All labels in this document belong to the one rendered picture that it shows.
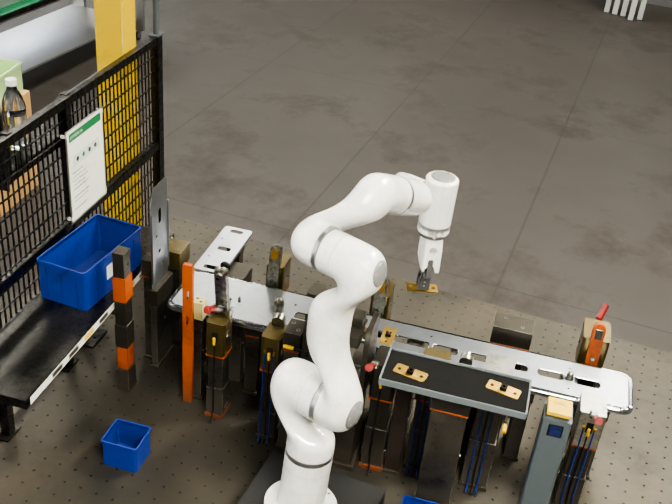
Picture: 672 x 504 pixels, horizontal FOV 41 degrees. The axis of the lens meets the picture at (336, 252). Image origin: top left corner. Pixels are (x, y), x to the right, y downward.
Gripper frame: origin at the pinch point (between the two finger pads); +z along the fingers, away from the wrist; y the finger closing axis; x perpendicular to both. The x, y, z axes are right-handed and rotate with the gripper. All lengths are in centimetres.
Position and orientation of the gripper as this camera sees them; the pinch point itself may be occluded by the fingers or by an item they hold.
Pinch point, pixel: (423, 280)
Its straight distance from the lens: 246.1
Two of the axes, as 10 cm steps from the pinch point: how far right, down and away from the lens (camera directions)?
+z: -1.1, 8.4, 5.3
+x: -9.9, -0.7, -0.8
